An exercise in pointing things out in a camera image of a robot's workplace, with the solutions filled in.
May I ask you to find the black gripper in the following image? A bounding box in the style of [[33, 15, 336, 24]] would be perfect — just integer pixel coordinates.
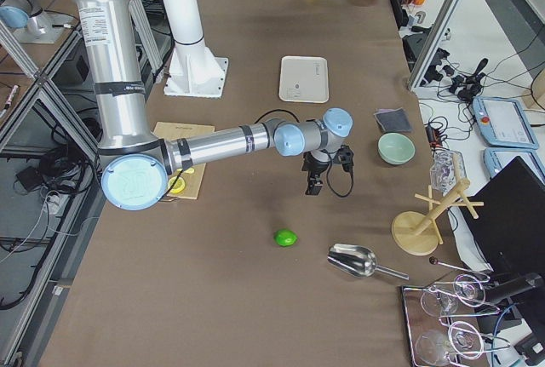
[[301, 151, 332, 196]]

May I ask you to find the green lime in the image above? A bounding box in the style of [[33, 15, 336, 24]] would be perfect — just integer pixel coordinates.
[[273, 228, 298, 247]]

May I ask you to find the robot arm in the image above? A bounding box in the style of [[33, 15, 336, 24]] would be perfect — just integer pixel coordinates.
[[73, 0, 353, 210]]

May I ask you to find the cream rectangular tray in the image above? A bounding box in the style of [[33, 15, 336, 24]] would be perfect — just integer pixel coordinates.
[[278, 55, 329, 104]]

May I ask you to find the wine glass rack tray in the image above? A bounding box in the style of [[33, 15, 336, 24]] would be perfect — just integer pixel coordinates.
[[401, 273, 510, 366]]

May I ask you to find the metal scoop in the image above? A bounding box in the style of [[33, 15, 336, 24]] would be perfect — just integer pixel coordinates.
[[327, 244, 410, 281]]

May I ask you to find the green ceramic bowl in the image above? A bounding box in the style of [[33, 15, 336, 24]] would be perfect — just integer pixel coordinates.
[[377, 133, 416, 165]]

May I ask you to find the grey folded cloth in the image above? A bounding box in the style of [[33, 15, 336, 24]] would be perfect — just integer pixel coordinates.
[[374, 108, 412, 133]]

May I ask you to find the wooden cup stand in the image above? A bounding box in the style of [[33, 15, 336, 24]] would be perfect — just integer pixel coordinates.
[[391, 151, 485, 256]]

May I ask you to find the yellow lemon slice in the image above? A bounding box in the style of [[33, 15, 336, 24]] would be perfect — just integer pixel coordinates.
[[167, 176, 186, 195]]

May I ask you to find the bamboo cutting board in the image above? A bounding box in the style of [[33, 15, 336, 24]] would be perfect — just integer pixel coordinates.
[[153, 122, 215, 201]]

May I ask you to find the teach pendant tablet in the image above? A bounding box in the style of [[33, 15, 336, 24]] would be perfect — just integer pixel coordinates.
[[472, 96, 539, 150], [483, 147, 544, 181]]

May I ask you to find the black monitor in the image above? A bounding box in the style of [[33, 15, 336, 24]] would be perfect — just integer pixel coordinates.
[[463, 157, 544, 275]]

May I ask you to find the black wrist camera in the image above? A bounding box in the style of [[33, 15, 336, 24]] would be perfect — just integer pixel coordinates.
[[336, 145, 354, 174]]

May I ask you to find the aluminium frame post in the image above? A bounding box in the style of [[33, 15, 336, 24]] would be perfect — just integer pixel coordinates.
[[407, 0, 461, 91]]

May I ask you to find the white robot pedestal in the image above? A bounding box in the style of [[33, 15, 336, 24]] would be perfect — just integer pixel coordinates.
[[163, 0, 228, 99]]

